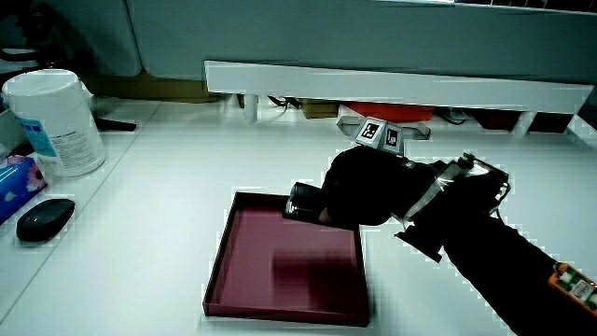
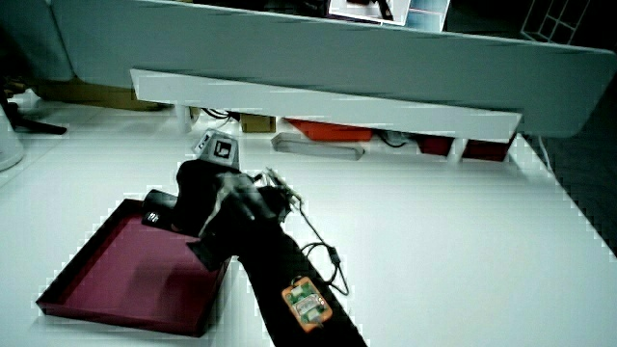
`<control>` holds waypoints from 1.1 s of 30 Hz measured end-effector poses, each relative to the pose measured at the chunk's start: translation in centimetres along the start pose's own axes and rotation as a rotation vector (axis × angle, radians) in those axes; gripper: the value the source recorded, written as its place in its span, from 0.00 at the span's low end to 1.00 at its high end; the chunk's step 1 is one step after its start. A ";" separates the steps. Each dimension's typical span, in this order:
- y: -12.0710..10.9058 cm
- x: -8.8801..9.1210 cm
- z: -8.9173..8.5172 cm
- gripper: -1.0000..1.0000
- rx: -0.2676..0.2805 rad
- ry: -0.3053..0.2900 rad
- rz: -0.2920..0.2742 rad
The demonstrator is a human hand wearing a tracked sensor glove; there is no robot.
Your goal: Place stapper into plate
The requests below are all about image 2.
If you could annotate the person's right forearm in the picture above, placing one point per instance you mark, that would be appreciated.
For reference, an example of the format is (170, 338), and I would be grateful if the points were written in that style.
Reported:
(279, 270)

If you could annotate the white desk shelf riser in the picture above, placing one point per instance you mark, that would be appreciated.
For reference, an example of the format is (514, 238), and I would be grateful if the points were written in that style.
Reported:
(328, 103)

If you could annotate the dark red box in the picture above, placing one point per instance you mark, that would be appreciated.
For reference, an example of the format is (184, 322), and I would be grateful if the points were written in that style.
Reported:
(487, 150)
(435, 145)

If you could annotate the person's right hand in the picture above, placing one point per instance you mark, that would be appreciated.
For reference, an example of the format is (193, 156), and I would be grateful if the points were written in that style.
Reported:
(226, 202)

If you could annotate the orange sensor module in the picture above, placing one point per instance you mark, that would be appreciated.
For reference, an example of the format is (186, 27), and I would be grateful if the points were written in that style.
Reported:
(307, 303)

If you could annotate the black stapler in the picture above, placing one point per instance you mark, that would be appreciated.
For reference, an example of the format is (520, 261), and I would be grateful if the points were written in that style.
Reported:
(156, 209)

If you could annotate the brown cardboard box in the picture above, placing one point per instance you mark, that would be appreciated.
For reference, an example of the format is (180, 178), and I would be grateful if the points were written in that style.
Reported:
(96, 95)

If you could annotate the black stand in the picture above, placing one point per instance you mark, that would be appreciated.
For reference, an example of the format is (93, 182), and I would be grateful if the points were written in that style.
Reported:
(29, 124)

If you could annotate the grey desk partition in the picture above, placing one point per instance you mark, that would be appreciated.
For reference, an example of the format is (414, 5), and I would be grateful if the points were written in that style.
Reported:
(337, 53)

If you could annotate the orange box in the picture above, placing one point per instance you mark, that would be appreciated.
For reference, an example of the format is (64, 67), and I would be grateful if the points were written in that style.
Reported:
(332, 131)

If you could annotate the white framed picture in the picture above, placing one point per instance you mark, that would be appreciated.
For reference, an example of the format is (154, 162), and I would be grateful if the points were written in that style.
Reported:
(370, 9)

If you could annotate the white round appliance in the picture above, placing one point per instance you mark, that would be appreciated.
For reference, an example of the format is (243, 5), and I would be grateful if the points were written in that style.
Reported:
(7, 144)

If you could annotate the small brown box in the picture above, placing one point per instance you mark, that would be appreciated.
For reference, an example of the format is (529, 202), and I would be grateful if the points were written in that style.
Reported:
(258, 123)

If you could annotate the white grid rack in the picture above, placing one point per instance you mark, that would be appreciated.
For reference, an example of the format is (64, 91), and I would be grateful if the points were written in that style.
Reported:
(554, 20)

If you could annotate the dark red square plate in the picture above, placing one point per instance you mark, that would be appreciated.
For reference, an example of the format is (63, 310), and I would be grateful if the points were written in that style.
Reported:
(130, 274)

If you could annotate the grey power strip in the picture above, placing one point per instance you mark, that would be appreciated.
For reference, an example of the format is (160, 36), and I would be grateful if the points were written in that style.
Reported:
(315, 147)

